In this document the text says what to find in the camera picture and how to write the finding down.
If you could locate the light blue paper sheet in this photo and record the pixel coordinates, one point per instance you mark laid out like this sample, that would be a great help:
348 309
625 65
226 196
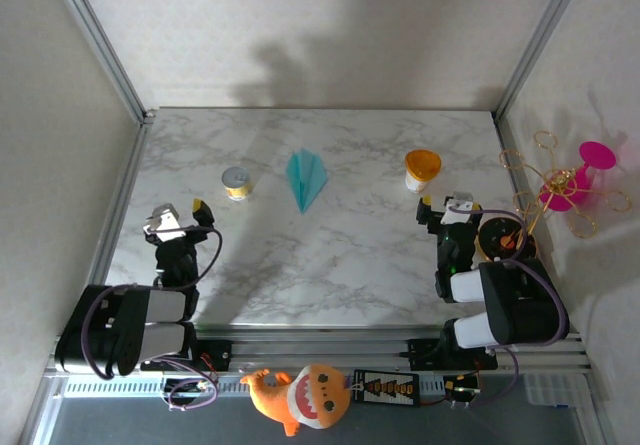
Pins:
306 180

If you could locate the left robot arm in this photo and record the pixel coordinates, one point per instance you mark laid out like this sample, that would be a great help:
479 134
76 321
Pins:
110 330

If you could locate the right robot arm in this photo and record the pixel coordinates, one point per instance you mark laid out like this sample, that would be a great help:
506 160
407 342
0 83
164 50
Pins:
525 305

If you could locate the small tin can yellow label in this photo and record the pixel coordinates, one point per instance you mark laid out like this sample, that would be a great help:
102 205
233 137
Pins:
236 177

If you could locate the white cup with orange lid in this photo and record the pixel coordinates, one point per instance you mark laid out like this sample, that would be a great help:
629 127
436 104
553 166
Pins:
422 162

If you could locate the black power adapter module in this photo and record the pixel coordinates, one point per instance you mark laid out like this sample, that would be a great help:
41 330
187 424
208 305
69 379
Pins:
182 386
462 390

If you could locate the pink plastic wine glass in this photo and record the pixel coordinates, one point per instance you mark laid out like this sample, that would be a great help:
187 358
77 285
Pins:
597 155

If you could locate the clear plastic organizer box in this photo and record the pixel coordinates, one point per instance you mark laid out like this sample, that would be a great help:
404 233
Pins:
550 390

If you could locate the orange shark plush toy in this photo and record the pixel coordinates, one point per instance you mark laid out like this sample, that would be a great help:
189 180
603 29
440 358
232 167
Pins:
300 400

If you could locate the aluminium side rail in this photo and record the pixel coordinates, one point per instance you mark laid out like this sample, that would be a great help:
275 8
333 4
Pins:
133 165
504 135

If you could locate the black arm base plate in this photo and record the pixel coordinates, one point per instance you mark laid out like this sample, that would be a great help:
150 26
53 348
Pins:
425 355
220 355

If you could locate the aluminium rail bed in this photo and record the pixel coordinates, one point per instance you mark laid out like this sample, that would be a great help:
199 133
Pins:
320 352

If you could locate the aluminium frame post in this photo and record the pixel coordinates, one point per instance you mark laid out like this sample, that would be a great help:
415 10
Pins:
101 40
541 40

